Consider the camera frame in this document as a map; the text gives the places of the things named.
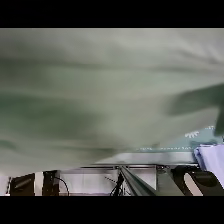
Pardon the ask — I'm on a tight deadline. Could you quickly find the grey-green shirt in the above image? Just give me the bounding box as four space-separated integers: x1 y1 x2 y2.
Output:
0 27 224 178

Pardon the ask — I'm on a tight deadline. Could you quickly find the light blue garment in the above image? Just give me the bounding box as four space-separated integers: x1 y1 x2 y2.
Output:
193 143 224 190

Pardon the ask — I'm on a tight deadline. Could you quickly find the silver frame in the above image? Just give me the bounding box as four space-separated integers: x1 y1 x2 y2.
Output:
56 152 201 197

